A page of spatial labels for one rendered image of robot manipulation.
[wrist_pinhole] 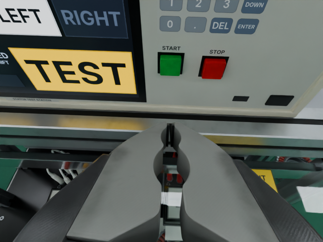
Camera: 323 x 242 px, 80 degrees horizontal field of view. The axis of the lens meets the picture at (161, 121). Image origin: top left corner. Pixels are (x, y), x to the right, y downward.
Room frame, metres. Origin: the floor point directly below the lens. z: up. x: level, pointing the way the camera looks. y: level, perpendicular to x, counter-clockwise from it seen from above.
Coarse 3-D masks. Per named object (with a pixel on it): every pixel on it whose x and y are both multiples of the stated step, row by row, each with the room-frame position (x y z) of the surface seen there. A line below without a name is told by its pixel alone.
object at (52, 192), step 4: (64, 172) 0.17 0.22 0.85; (76, 172) 0.17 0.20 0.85; (60, 176) 0.16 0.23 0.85; (68, 176) 0.16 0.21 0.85; (72, 176) 0.16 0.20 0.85; (64, 184) 0.14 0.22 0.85; (52, 188) 0.13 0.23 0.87; (56, 188) 0.13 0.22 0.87; (60, 188) 0.13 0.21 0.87; (52, 192) 0.12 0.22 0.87; (56, 192) 0.12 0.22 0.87; (52, 196) 0.11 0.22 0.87; (48, 200) 0.10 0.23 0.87
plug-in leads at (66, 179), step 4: (52, 152) 0.18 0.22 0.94; (60, 152) 0.19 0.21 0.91; (64, 152) 0.19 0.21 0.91; (48, 172) 0.15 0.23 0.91; (68, 172) 0.17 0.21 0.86; (72, 172) 0.15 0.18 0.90; (80, 172) 0.16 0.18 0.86; (52, 176) 0.14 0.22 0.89; (56, 176) 0.15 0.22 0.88; (64, 176) 0.14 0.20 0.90; (56, 180) 0.14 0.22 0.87; (60, 180) 0.14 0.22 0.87; (64, 180) 0.14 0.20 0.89; (68, 180) 0.14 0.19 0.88; (60, 184) 0.14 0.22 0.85
